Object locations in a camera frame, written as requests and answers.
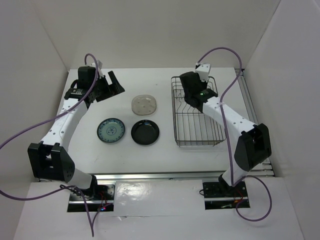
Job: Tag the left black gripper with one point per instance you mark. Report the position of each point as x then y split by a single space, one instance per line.
109 92

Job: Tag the clear square glass plate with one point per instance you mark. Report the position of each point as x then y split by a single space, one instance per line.
143 105

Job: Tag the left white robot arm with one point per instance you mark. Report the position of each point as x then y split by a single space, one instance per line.
49 158

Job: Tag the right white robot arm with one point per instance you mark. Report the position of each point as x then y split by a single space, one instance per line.
248 143

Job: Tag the blue white patterned plate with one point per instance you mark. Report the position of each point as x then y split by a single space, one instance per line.
111 130

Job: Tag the black glossy plate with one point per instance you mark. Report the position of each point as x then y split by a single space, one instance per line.
145 132

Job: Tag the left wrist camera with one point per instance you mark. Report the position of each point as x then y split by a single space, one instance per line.
99 64

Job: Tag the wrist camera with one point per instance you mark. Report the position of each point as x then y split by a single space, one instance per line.
99 64
203 71

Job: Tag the metal wire dish rack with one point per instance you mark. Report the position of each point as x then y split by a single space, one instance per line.
192 128

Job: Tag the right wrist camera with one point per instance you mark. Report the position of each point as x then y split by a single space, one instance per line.
203 71

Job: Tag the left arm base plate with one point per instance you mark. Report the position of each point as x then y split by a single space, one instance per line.
104 198

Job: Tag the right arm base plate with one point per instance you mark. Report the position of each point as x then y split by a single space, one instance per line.
216 199

